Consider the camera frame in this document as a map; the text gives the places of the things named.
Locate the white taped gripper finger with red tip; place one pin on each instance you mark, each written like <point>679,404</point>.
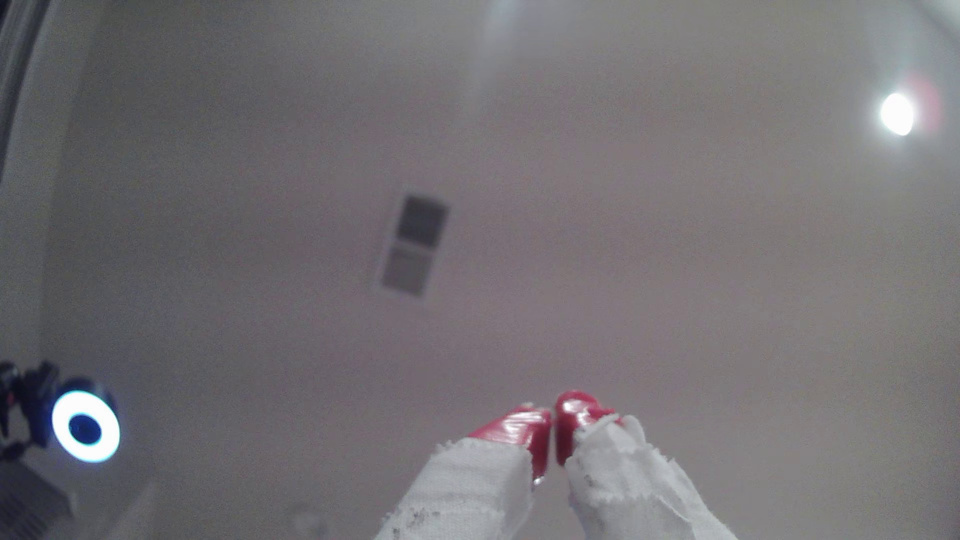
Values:
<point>630,487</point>
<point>465,487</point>

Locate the grey ceiling air vent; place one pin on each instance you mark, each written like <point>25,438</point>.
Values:
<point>412,246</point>

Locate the grey ribbed box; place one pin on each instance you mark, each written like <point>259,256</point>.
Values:
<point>26,506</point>

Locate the bright round ceiling light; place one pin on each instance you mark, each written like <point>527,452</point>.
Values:
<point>898,114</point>

